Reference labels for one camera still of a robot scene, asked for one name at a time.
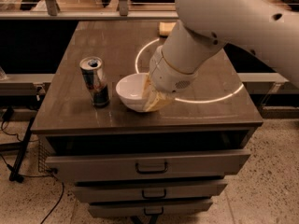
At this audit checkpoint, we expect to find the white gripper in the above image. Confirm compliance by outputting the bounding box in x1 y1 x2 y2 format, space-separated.
142 46 197 112

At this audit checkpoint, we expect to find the white bowl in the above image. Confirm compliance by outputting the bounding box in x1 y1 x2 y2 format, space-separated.
116 73 148 112

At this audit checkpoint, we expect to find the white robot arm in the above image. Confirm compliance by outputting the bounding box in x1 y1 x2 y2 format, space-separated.
143 0 299 112

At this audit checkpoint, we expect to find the red bull can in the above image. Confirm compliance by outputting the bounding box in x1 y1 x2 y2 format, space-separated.
79 56 109 107

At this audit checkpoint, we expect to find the grey drawer cabinet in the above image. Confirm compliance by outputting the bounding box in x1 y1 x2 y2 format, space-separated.
30 20 264 224

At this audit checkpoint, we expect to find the yellow sponge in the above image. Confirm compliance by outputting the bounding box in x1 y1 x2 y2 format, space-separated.
159 22 176 37

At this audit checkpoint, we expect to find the black stand leg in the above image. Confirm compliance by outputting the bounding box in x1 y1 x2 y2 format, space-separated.
9 118 34 183

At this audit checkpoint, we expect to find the top drawer with handle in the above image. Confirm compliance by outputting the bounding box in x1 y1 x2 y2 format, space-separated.
46 149 250 182

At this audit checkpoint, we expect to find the drawer with handle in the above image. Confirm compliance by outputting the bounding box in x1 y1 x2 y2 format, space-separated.
72 180 227 203
88 198 213 217
46 149 250 182

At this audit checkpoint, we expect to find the middle drawer with handle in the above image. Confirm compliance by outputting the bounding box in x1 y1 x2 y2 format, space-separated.
72 180 227 203

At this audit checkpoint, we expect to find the bottom drawer with handle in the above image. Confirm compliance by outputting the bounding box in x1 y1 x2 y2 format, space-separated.
88 198 213 217

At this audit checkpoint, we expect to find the metal railing frame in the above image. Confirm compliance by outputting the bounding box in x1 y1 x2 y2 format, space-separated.
0 0 178 21

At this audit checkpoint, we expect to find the black cable on floor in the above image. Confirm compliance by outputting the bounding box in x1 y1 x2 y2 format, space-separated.
0 107 65 224

